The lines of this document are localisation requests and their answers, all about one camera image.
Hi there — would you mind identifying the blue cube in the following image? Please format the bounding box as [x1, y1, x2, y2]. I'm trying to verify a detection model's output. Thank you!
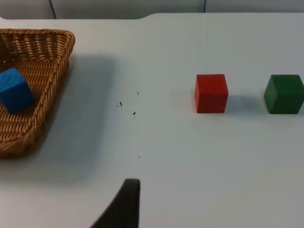
[0, 67, 36, 114]

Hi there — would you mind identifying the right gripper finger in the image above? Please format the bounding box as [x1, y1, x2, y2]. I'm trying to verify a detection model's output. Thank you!
[89, 178, 141, 228]

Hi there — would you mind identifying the green cube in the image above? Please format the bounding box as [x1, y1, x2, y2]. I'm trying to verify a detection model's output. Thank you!
[263, 74, 304, 115]

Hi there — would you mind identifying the red cube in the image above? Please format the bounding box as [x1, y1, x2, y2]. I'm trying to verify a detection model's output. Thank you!
[194, 74, 229, 114]

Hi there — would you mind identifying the pale brown wicker basket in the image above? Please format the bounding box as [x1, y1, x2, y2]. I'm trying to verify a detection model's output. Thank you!
[0, 28, 76, 159]

